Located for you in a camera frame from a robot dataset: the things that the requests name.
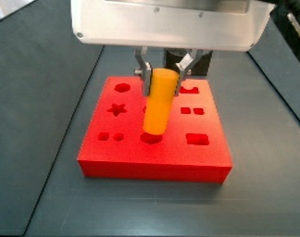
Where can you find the black curved fixture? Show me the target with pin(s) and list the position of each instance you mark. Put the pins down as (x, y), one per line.
(185, 59)

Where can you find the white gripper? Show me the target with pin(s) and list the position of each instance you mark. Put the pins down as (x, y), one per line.
(193, 24)

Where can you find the red foam shape block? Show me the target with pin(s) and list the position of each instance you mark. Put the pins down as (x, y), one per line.
(189, 153)

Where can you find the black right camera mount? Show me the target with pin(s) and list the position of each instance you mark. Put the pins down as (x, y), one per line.
(286, 16)

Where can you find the yellow oval cylinder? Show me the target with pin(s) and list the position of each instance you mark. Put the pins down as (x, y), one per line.
(160, 101)

